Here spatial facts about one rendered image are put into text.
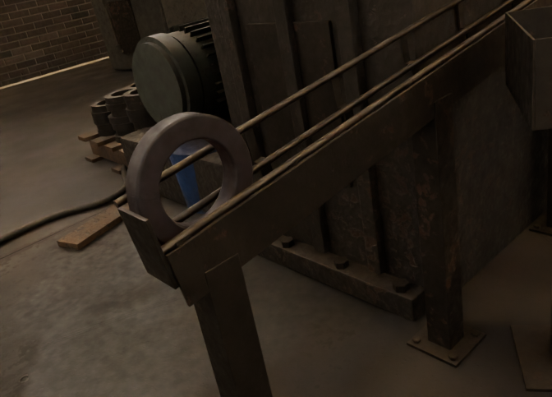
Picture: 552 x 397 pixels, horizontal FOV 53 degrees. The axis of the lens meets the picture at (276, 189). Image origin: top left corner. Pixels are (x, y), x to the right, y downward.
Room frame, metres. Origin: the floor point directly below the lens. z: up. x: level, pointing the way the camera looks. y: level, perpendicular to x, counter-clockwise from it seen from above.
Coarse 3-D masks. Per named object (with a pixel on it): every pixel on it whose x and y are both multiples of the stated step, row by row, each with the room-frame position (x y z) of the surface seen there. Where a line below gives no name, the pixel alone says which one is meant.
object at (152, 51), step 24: (192, 24) 2.26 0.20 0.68; (144, 48) 2.16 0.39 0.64; (168, 48) 2.07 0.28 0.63; (192, 48) 2.12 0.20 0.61; (144, 72) 2.20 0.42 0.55; (168, 72) 2.05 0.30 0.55; (192, 72) 2.04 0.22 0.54; (216, 72) 2.10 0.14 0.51; (144, 96) 2.25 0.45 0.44; (168, 96) 2.09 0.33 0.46; (192, 96) 2.02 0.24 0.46; (216, 96) 2.11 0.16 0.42; (216, 168) 1.84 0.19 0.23; (168, 192) 2.16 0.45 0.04
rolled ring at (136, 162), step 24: (168, 120) 0.69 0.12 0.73; (192, 120) 0.69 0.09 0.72; (216, 120) 0.71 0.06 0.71; (144, 144) 0.66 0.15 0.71; (168, 144) 0.67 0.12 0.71; (216, 144) 0.72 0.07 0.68; (240, 144) 0.73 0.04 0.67; (144, 168) 0.64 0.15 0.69; (240, 168) 0.73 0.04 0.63; (144, 192) 0.64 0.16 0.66; (144, 216) 0.63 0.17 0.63; (168, 216) 0.65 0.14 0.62; (168, 240) 0.64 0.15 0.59
